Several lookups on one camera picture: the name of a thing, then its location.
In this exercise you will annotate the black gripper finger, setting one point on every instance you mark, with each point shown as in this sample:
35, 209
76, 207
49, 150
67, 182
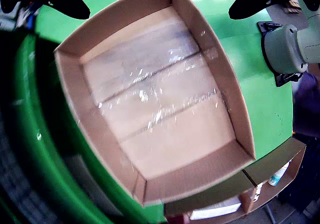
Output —
250, 4
70, 4

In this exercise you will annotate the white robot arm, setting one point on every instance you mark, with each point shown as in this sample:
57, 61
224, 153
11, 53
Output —
292, 44

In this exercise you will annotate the large open cardboard tray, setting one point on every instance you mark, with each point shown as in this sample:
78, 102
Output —
160, 104

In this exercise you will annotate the cardboard box with flap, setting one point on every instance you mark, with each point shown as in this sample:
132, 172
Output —
207, 204

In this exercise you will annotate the green metal shelf unit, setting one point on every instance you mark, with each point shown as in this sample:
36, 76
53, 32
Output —
50, 134

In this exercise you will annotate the teal and white bottle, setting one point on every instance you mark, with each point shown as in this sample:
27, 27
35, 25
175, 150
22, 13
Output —
278, 175

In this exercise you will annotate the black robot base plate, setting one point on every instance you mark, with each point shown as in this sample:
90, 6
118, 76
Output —
270, 27

